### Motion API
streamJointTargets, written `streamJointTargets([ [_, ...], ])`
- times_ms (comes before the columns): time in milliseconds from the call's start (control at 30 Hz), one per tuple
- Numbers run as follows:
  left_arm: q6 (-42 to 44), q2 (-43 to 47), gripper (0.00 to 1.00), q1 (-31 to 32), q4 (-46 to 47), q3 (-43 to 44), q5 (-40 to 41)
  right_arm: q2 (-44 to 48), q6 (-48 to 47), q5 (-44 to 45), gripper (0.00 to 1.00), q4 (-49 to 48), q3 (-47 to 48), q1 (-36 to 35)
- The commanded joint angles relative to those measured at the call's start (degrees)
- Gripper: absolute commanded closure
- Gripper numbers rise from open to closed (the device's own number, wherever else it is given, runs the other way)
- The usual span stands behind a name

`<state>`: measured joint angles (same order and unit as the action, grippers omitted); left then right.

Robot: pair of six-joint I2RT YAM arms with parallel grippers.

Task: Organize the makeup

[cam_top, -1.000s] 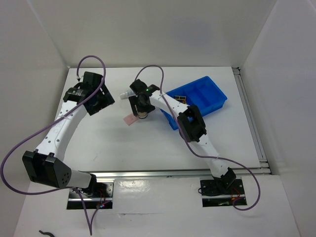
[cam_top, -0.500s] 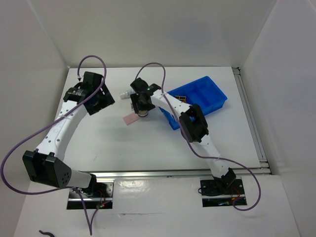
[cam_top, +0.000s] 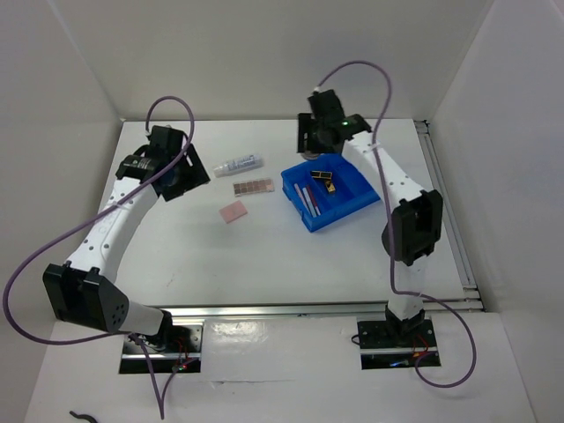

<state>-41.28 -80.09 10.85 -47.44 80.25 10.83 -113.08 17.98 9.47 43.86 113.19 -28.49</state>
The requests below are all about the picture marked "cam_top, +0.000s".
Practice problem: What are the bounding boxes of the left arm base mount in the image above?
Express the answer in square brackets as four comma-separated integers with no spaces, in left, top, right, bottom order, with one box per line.
[119,323,204,375]

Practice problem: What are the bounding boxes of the black gold lipstick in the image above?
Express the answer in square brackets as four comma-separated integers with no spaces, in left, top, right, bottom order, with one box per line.
[323,180,336,195]
[310,171,332,181]

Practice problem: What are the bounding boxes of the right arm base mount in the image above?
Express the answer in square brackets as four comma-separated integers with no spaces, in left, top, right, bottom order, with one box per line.
[351,319,442,370]

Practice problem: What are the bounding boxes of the pink long tube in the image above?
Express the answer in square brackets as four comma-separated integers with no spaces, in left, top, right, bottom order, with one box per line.
[293,183,316,217]

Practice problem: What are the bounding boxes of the aluminium rail right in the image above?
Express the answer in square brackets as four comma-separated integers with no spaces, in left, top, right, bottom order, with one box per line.
[413,120,486,313]

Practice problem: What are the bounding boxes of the brown eyeshadow palette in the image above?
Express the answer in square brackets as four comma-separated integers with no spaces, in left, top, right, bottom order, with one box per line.
[233,178,275,197]

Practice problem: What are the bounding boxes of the aluminium rail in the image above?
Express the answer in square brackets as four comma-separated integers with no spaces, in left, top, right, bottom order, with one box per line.
[127,300,481,319]
[413,120,486,313]

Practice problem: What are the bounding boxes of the black hook object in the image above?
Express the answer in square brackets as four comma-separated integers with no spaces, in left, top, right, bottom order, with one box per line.
[69,411,98,423]

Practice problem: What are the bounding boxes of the white lotion bottle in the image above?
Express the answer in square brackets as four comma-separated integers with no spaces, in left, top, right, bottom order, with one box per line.
[213,154,263,178]

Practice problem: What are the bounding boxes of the round powder jar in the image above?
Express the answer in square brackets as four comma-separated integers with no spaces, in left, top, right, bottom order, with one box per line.
[301,152,320,161]

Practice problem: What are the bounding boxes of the silver patterned eyeliner pencil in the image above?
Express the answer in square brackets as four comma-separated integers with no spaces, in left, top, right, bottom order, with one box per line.
[306,185,321,216]

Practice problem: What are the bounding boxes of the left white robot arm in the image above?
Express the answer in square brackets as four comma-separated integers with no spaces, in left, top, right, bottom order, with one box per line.
[42,126,210,352]

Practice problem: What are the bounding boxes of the pink square compact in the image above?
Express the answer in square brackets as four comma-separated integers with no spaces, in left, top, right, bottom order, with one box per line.
[219,201,248,224]

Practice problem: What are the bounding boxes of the blue plastic organizer bin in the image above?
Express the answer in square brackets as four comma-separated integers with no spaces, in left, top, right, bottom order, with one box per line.
[281,154,380,233]

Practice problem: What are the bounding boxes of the aluminium rail front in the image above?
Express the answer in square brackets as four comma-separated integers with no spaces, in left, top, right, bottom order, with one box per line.
[127,300,481,319]

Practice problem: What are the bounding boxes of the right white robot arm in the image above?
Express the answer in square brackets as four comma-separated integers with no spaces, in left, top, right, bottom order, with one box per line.
[297,88,443,345]

